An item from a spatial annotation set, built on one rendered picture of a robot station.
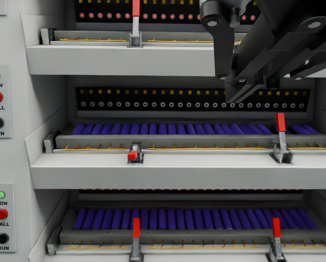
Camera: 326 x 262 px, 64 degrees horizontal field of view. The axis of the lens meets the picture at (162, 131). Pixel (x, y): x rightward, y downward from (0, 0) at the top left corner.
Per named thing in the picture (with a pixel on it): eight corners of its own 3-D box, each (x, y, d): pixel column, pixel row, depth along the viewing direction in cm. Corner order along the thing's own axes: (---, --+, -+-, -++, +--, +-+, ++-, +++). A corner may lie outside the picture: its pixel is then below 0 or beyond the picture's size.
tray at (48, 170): (369, 189, 48) (387, 141, 44) (33, 189, 46) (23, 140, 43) (310, 143, 66) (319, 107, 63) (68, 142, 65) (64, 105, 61)
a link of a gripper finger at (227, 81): (254, 68, 21) (217, 68, 21) (235, 87, 26) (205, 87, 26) (253, 51, 21) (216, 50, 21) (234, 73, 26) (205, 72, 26)
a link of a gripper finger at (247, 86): (255, 84, 22) (247, 84, 22) (232, 103, 29) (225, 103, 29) (253, 51, 23) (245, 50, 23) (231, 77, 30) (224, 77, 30)
